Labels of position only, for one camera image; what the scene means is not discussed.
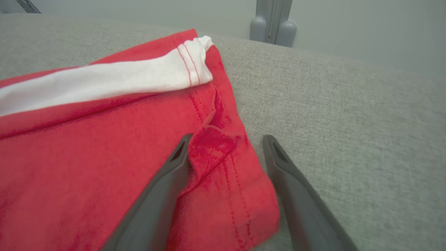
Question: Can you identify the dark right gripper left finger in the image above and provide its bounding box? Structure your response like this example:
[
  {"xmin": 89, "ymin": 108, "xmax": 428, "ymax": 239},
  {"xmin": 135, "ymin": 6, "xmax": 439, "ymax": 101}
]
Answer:
[{"xmin": 101, "ymin": 134, "xmax": 193, "ymax": 251}]

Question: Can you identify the grey fabric sofa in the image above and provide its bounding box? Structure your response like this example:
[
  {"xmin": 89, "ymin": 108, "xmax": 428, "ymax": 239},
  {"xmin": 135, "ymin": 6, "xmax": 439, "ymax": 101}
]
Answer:
[{"xmin": 0, "ymin": 13, "xmax": 446, "ymax": 251}]

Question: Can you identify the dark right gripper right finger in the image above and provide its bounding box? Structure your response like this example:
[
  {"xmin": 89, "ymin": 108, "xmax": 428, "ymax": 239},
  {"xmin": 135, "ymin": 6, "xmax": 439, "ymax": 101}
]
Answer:
[{"xmin": 263, "ymin": 135, "xmax": 360, "ymax": 251}]

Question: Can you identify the red shorts white stripe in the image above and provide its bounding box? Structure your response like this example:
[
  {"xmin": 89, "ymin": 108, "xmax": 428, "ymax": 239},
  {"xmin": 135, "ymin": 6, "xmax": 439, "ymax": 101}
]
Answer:
[{"xmin": 0, "ymin": 29, "xmax": 280, "ymax": 251}]

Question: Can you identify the grey partition post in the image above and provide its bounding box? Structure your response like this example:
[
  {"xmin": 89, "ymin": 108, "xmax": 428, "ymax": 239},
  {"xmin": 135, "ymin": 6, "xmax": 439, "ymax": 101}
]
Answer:
[{"xmin": 249, "ymin": 0, "xmax": 298, "ymax": 48}]

